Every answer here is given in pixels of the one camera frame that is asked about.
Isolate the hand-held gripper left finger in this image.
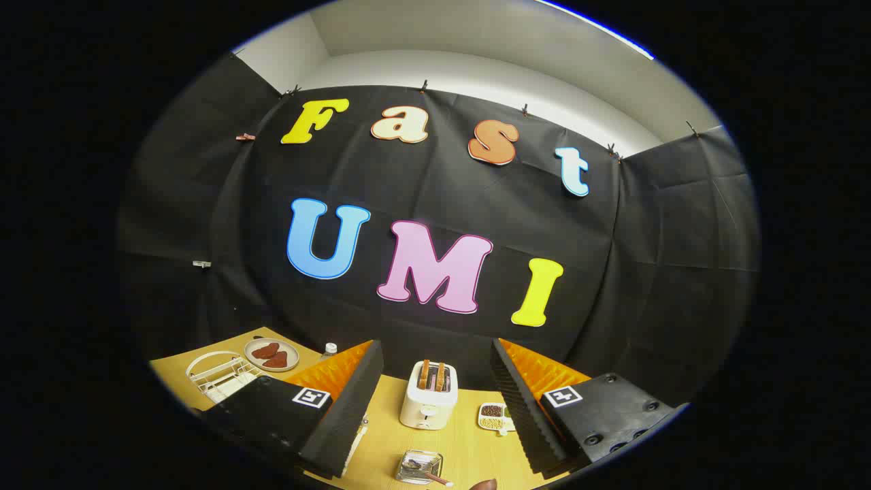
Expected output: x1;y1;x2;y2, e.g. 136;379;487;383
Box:
197;339;385;480

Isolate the white toaster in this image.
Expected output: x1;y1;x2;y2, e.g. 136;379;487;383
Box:
399;361;459;431

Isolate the silver wire basket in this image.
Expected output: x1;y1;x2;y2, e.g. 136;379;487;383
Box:
395;449;445;486

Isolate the white divided snack tray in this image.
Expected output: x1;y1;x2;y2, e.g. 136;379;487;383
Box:
477;402;516;437

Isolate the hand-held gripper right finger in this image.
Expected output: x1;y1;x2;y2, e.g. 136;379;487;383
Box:
490;338;689;478

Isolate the white wire dish rack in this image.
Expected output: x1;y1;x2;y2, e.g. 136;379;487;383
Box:
186;350;370;477

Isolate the black backdrop cloth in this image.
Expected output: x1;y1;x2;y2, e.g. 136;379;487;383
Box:
116;51;761;409

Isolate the small plate with meat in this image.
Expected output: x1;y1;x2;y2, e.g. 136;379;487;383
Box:
244;338;301;373

